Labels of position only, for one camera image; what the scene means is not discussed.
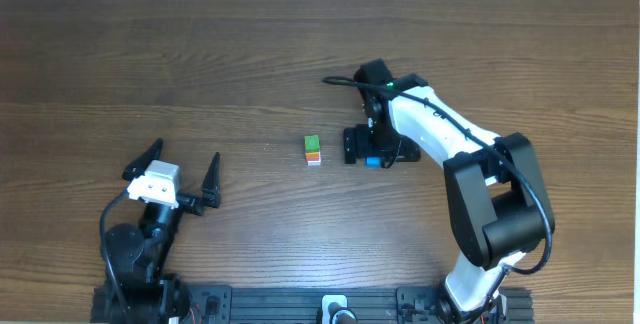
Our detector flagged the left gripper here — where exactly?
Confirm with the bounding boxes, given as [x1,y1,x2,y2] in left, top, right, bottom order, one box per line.
[122,137,222,217]

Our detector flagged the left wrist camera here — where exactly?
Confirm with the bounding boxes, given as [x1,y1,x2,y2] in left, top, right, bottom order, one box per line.
[126,159,181,209]

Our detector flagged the mounting rail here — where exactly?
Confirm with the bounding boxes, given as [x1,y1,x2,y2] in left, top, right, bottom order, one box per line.
[91,283,535,324]

